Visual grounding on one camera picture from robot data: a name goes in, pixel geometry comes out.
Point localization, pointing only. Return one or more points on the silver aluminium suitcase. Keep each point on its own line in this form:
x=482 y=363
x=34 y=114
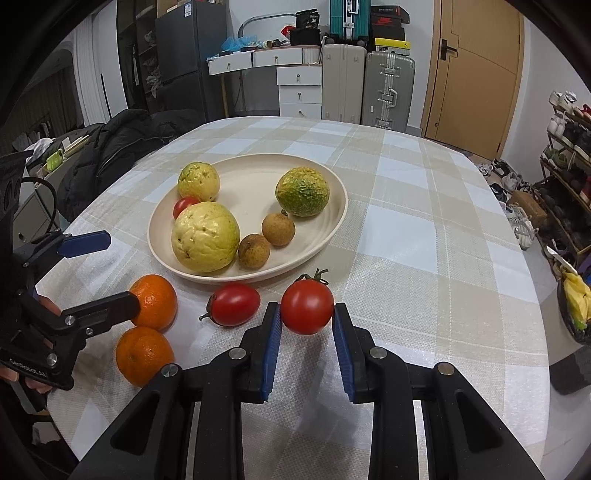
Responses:
x=388 y=91

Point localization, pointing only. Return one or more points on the green yellow guava fruit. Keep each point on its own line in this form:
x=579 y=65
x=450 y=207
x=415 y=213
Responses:
x=198 y=180

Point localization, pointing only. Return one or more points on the cream round plate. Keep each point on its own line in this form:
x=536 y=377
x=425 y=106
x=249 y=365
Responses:
x=247 y=190

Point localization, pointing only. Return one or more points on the black jacket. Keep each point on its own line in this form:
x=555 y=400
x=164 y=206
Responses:
x=113 y=149

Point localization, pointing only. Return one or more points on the orange mandarin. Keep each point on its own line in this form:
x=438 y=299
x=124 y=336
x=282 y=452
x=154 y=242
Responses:
x=140 y=354
x=158 y=302

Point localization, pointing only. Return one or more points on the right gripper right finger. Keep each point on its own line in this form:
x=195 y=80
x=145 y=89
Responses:
x=465 y=438

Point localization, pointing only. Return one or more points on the banana bunch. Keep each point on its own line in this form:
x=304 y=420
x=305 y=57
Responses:
x=577 y=294

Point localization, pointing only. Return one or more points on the brown longan fruit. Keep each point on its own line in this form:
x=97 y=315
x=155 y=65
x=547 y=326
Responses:
x=278 y=229
x=253 y=251

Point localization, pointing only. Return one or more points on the black refrigerator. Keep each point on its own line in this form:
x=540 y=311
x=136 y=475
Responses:
x=186 y=37

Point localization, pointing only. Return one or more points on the wooden shoe rack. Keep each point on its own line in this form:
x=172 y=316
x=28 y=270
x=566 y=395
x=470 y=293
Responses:
x=564 y=191

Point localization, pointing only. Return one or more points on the teal suitcase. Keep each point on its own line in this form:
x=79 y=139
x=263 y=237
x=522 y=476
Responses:
x=349 y=19

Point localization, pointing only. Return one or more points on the white drawer desk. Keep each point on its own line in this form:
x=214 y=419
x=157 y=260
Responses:
x=297 y=72

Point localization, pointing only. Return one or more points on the red tomato with stem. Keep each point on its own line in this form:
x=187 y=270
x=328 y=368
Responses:
x=306 y=306

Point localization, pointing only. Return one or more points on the stacked shoe boxes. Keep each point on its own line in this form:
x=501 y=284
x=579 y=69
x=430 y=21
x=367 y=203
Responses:
x=387 y=26

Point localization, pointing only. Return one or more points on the wrinkled golden yellow fruit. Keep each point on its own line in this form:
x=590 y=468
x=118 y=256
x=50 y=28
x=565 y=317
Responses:
x=302 y=192

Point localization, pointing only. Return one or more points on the pale yellow round fruit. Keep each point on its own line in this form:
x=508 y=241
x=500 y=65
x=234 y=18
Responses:
x=205 y=237

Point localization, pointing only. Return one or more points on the red cherry tomato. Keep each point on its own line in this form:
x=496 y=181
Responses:
x=182 y=204

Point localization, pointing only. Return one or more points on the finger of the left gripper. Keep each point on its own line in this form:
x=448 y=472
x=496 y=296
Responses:
x=83 y=244
x=99 y=316

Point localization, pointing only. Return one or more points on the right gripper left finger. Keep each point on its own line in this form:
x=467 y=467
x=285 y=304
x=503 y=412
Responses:
x=189 y=421

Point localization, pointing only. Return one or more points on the wooden door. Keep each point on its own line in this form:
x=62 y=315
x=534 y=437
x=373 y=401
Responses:
x=475 y=72

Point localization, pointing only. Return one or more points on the beige suitcase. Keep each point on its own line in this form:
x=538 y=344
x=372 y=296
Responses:
x=343 y=73

